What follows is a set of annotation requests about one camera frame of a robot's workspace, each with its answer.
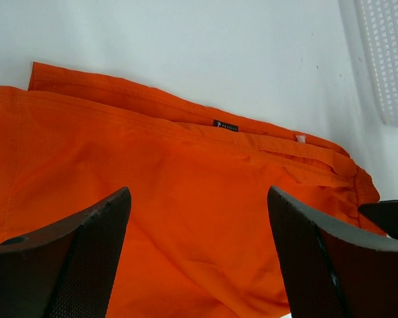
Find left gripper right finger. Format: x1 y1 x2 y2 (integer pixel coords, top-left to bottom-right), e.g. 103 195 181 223
267 187 398 317

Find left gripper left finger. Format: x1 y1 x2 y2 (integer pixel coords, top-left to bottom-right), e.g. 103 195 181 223
0 187 131 317

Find lime green shorts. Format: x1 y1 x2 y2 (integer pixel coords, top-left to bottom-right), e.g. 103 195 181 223
271 311 291 318

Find white plastic basket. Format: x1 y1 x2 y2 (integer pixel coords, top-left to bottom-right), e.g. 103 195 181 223
338 1 398 128

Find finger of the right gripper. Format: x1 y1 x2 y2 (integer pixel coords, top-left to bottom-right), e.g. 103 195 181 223
358 200 398 240

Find orange shorts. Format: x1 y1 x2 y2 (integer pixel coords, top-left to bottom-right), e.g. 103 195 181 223
0 63 381 317

